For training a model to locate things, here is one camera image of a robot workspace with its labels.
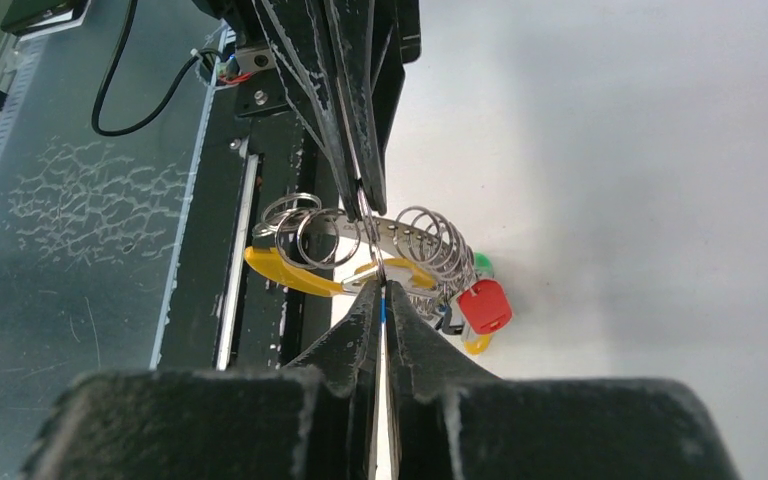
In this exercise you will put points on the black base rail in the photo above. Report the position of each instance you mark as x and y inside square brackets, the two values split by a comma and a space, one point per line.
[254, 162]

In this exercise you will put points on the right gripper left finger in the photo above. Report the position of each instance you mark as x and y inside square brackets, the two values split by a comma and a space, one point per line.
[314, 418]

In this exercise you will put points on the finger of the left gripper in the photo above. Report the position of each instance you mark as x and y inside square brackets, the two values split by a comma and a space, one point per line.
[298, 36]
[371, 42]

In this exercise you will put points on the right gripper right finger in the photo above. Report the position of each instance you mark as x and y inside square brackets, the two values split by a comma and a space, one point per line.
[453, 419]

